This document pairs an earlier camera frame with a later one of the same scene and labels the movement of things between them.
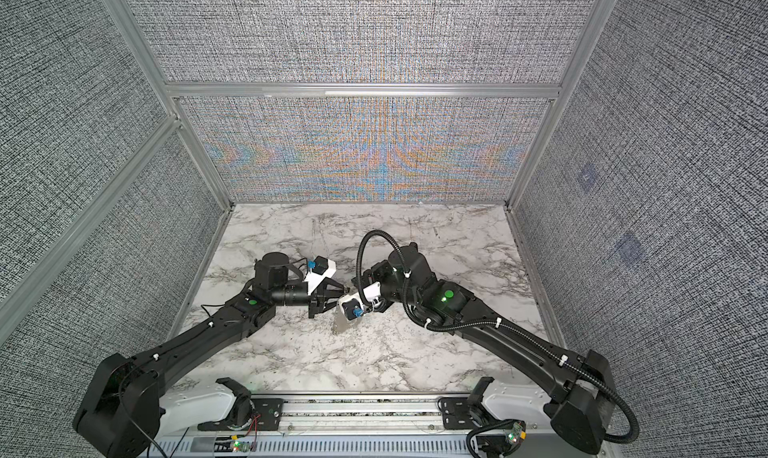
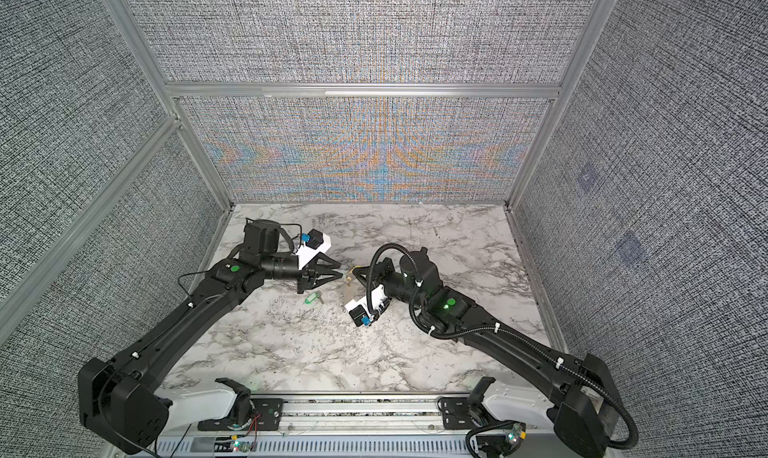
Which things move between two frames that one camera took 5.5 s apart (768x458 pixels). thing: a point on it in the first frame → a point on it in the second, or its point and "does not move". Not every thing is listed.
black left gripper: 318,298 → 309,276
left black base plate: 265,415 does not move
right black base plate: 459,414 does not move
